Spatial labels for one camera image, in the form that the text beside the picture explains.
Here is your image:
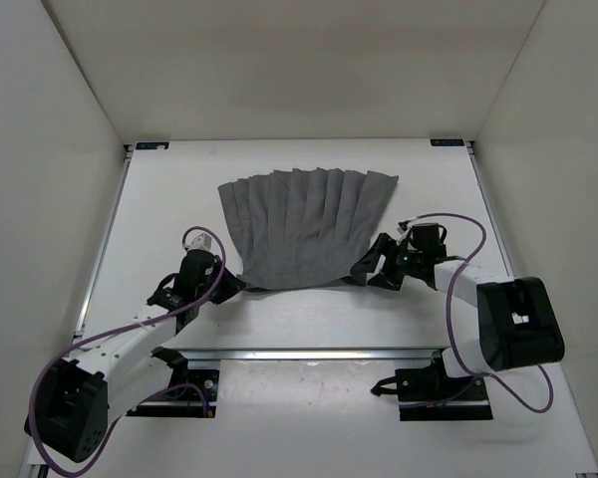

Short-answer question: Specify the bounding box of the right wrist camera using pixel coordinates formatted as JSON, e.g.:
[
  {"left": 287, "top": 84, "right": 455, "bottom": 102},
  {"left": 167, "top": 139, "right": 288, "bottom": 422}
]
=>
[{"left": 409, "top": 223, "right": 448, "bottom": 250}]

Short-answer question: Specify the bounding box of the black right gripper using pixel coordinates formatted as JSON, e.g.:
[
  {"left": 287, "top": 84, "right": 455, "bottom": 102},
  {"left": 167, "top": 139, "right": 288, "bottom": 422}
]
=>
[{"left": 351, "top": 234, "right": 422, "bottom": 291}]

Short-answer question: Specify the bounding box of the blue right corner label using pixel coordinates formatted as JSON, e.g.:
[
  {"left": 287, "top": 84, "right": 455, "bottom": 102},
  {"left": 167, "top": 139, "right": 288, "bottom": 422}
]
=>
[{"left": 430, "top": 138, "right": 464, "bottom": 147}]

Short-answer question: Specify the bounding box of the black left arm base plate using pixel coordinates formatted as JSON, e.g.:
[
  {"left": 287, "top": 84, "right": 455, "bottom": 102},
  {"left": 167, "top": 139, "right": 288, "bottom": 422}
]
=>
[{"left": 127, "top": 360, "right": 220, "bottom": 419}]

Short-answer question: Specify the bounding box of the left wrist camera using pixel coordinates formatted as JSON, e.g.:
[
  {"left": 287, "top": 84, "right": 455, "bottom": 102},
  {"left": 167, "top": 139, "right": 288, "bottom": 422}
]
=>
[{"left": 182, "top": 232, "right": 213, "bottom": 252}]

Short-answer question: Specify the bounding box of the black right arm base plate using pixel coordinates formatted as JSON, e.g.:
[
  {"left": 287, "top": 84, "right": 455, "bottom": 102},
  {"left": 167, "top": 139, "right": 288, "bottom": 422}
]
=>
[{"left": 371, "top": 364, "right": 493, "bottom": 422}]

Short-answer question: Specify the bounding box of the blue left corner label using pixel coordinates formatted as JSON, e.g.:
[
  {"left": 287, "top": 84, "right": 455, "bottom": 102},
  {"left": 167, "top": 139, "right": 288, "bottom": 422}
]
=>
[{"left": 135, "top": 141, "right": 169, "bottom": 150}]

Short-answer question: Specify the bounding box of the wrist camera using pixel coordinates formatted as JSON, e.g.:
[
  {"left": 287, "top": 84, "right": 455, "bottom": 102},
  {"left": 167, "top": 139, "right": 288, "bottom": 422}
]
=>
[
  {"left": 409, "top": 223, "right": 448, "bottom": 250},
  {"left": 182, "top": 232, "right": 213, "bottom": 252}
]

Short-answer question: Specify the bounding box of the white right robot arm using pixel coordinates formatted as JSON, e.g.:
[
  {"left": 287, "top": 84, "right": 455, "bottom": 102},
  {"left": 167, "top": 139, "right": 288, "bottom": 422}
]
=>
[{"left": 351, "top": 223, "right": 565, "bottom": 399}]

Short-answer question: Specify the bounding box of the grey pleated skirt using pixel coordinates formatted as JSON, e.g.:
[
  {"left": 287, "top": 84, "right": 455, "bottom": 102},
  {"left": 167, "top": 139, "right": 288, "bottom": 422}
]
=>
[{"left": 218, "top": 168, "right": 398, "bottom": 291}]

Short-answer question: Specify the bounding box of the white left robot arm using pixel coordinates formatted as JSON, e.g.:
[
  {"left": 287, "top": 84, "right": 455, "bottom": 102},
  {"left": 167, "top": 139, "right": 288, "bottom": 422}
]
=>
[{"left": 24, "top": 250, "right": 246, "bottom": 463}]

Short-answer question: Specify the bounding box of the blue corner label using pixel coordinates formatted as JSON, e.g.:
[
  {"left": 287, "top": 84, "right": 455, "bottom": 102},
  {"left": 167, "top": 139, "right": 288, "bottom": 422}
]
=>
[
  {"left": 135, "top": 141, "right": 169, "bottom": 150},
  {"left": 430, "top": 138, "right": 464, "bottom": 147}
]

